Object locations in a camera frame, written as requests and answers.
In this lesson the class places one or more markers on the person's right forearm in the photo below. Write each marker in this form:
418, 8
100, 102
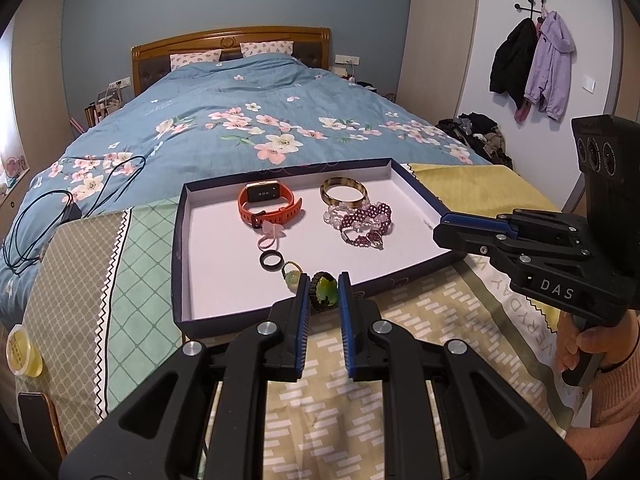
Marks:
615, 400

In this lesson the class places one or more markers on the phone with brown case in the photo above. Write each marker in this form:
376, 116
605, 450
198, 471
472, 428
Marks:
37, 425

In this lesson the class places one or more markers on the olive cloth with white dashes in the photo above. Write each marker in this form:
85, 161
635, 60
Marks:
325, 410

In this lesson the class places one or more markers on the black wall coat hook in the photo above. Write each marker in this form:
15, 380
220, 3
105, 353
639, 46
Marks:
531, 4

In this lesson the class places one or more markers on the black jacket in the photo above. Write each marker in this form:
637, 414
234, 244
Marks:
515, 65

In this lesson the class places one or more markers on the pile of dark clothes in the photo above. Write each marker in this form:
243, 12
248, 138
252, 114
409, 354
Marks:
475, 132

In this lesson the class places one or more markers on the orange smart watch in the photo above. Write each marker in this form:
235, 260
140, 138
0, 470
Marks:
245, 210

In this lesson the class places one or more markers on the person's right hand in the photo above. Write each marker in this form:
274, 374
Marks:
615, 342

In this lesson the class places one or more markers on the dotted white pillow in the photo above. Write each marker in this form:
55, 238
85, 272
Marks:
267, 48
195, 60

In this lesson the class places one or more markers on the navy shallow box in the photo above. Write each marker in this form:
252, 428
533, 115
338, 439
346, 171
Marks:
225, 260

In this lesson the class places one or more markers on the white wall socket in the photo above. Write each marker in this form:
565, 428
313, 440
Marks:
346, 59
120, 82

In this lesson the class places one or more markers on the wooden bed headboard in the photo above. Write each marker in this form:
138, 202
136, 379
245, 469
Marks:
230, 40

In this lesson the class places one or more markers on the white light switch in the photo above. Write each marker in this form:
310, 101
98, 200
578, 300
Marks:
590, 83

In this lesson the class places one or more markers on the yellow blanket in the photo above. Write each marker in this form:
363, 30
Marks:
480, 190

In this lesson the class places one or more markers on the green and grey quilt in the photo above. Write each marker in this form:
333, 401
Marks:
140, 270

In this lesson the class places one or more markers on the tortoiseshell bangle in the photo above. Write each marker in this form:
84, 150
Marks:
327, 195

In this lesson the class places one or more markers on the yellow lidded container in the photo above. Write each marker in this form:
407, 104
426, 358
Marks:
25, 352

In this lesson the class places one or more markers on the purple jacket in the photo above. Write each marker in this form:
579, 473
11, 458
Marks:
550, 70

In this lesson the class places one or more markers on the blue floral duvet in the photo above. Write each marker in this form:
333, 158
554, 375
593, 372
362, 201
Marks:
200, 110

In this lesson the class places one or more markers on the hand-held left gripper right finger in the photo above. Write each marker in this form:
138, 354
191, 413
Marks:
347, 330

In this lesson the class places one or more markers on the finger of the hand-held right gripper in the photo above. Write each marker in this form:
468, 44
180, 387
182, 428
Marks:
465, 237
480, 220

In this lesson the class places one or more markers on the nightstand clutter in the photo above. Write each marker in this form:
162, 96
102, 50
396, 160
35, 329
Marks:
102, 105

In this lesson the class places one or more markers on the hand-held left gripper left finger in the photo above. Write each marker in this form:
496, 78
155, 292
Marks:
301, 330

